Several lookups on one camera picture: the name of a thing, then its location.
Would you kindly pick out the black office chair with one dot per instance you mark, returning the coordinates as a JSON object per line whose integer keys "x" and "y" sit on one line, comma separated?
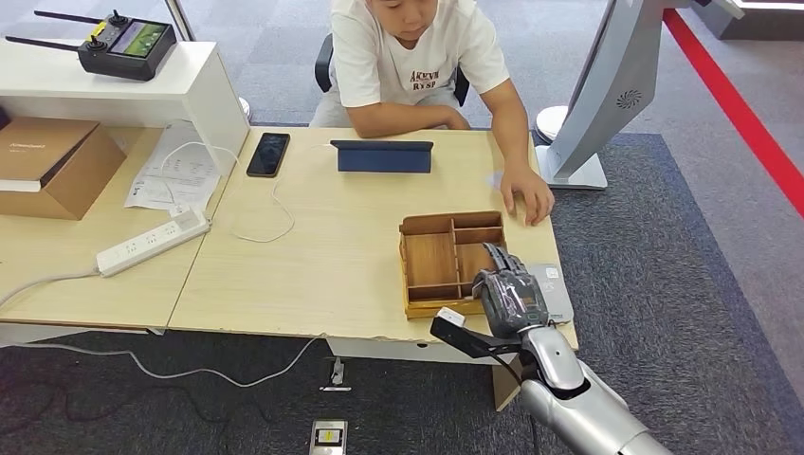
{"x": 323, "y": 63}

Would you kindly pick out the white desk frame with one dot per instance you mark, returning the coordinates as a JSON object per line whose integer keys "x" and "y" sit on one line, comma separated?
{"x": 63, "y": 333}
{"x": 408, "y": 351}

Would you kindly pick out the grey card reader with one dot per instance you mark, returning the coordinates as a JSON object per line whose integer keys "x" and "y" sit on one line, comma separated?
{"x": 556, "y": 292}

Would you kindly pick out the printed paper sheets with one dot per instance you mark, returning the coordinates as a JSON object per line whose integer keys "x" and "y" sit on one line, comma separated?
{"x": 151, "y": 188}

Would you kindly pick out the person's left hand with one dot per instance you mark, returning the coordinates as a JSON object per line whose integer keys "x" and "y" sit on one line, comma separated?
{"x": 527, "y": 191}

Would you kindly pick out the silver kiosk monitor stand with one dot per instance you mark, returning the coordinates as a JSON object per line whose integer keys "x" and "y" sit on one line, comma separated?
{"x": 619, "y": 75}

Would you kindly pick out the person's left forearm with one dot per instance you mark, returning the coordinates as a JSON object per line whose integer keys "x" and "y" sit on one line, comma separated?
{"x": 512, "y": 125}

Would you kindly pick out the white charger plug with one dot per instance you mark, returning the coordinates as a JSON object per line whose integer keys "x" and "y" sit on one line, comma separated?
{"x": 188, "y": 220}

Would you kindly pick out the white desk shelf riser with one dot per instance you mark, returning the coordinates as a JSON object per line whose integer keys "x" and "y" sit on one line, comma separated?
{"x": 157, "y": 69}

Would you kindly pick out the grey display platform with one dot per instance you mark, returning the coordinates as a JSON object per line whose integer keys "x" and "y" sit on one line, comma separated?
{"x": 766, "y": 28}

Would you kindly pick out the wooden compartment organizer box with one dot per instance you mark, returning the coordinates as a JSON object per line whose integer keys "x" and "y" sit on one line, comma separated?
{"x": 433, "y": 260}

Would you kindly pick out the person's right hand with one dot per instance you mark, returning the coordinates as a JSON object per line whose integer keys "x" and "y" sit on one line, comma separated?
{"x": 456, "y": 120}

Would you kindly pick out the white pole base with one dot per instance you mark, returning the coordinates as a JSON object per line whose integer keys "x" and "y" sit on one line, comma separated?
{"x": 245, "y": 110}

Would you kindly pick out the wooden desk leg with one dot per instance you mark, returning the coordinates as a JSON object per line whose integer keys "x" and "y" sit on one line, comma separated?
{"x": 505, "y": 389}

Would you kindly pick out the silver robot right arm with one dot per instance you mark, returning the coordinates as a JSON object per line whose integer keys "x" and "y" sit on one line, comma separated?
{"x": 584, "y": 414}

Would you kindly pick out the person's right forearm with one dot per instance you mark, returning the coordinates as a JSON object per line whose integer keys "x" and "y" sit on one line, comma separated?
{"x": 396, "y": 119}

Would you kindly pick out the black remote controller with antennas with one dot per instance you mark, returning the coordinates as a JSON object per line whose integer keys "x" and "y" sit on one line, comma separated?
{"x": 125, "y": 49}

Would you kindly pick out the white flat book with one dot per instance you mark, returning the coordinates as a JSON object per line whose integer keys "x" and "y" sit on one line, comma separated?
{"x": 19, "y": 186}

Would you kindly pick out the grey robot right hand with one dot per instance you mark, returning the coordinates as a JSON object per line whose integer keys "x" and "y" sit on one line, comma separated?
{"x": 512, "y": 301}

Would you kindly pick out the metal pole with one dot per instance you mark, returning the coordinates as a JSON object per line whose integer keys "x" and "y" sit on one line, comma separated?
{"x": 181, "y": 22}

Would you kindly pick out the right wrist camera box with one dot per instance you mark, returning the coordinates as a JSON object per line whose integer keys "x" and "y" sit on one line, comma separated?
{"x": 462, "y": 336}

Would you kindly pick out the white power strip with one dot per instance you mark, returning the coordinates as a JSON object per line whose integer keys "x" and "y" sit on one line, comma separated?
{"x": 144, "y": 246}

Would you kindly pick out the person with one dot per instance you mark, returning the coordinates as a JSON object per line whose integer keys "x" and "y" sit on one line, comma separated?
{"x": 389, "y": 63}

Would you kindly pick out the brown cardboard box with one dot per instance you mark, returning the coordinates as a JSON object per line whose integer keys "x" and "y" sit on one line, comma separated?
{"x": 56, "y": 163}

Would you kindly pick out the tablet in blue case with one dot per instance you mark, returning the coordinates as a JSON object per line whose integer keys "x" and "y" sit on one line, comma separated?
{"x": 383, "y": 160}

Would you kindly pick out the white round base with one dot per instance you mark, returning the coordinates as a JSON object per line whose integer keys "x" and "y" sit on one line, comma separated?
{"x": 549, "y": 122}

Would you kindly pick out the floor socket plate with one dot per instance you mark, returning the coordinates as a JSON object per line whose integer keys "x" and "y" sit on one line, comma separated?
{"x": 338, "y": 373}

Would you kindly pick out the black smartphone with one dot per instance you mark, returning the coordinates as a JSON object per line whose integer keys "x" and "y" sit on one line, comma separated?
{"x": 269, "y": 154}

